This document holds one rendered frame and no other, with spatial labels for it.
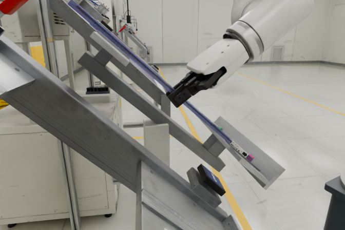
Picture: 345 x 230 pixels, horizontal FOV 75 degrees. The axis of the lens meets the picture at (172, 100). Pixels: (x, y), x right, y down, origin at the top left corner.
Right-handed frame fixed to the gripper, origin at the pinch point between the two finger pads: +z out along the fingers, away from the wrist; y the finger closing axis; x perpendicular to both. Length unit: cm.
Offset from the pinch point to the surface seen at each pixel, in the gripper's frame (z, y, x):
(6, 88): 13.7, 18.2, -18.9
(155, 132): 10.2, -8.0, 6.9
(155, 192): 10.9, 18.7, 1.7
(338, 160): -74, -92, 172
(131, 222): 65, -63, 66
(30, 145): 70, -68, -3
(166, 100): 5, -58, 20
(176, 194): 10.1, 15.6, 6.5
